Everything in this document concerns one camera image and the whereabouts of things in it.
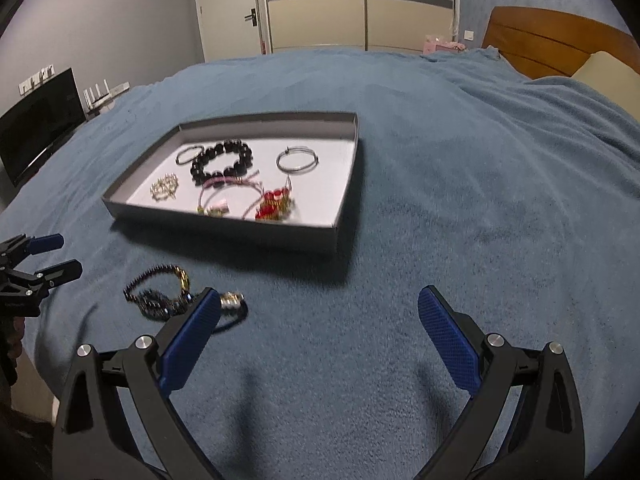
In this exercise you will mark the beige sliding wardrobe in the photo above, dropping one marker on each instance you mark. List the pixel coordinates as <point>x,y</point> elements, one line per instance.
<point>360,5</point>

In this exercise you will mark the silver bangle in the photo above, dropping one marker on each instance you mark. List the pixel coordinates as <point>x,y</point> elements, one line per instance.
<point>280,165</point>

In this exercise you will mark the pale yellow pillow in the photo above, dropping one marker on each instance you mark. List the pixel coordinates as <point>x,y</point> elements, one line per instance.
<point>610,80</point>

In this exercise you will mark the grey cardboard box tray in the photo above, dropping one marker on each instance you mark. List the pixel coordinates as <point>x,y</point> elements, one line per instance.
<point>225,230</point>

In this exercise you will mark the black television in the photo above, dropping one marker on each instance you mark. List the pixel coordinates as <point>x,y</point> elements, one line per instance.
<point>40,125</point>

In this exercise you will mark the person's left hand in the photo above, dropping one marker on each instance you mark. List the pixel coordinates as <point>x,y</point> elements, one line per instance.
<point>17,335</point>

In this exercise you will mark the blue blanket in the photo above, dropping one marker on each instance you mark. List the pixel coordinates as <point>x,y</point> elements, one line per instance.
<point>450,210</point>

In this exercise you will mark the wooden headboard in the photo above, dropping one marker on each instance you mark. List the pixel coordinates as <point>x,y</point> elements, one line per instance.
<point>540,40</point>

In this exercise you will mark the pink box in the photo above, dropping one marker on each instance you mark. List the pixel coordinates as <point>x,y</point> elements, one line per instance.
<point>440,46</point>

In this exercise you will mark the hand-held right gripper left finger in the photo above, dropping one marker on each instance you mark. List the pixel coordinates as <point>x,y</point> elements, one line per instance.
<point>192,335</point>

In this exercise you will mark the white router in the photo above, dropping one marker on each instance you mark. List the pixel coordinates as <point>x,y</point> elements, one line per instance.
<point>102,94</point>

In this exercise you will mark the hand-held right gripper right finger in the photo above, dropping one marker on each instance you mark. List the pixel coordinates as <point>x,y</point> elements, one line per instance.
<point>447,335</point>

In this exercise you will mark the white door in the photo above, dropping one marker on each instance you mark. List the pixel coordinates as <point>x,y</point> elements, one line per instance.
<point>225,15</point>

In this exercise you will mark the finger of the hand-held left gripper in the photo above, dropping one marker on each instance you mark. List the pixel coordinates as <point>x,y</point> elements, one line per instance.
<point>60,271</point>
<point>45,242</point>

